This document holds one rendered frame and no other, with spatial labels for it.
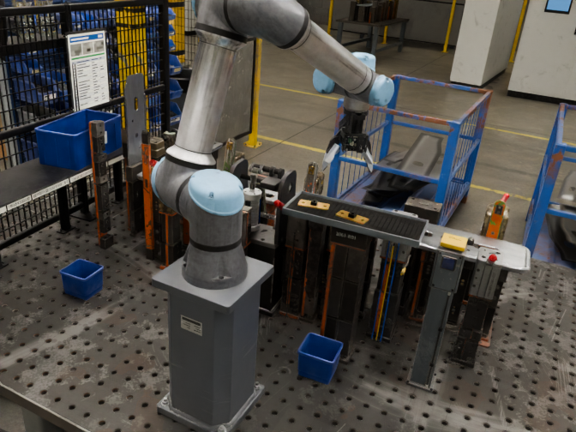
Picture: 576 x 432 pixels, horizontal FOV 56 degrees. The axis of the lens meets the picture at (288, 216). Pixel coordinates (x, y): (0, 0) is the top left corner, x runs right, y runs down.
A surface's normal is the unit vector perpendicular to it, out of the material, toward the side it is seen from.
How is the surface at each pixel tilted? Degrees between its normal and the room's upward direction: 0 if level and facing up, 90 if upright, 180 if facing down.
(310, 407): 0
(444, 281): 90
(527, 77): 90
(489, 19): 90
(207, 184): 7
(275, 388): 0
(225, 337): 90
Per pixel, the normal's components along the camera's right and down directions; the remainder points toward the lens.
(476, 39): -0.50, 0.34
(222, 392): 0.28, 0.46
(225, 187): 0.16, -0.84
